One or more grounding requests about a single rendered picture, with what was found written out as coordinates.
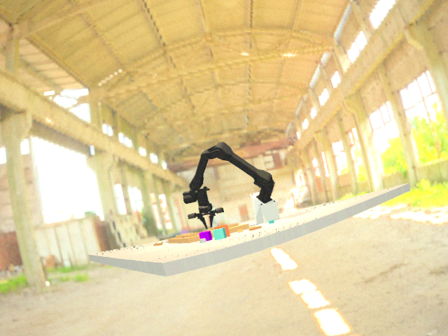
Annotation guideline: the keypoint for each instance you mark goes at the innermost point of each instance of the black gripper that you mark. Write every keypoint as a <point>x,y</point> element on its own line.
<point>211,214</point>

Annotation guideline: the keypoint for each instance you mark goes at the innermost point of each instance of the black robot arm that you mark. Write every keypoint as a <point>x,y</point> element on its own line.
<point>222,151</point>

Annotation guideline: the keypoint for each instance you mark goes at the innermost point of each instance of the pale yellow square board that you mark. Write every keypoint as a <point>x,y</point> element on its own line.
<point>194,237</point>

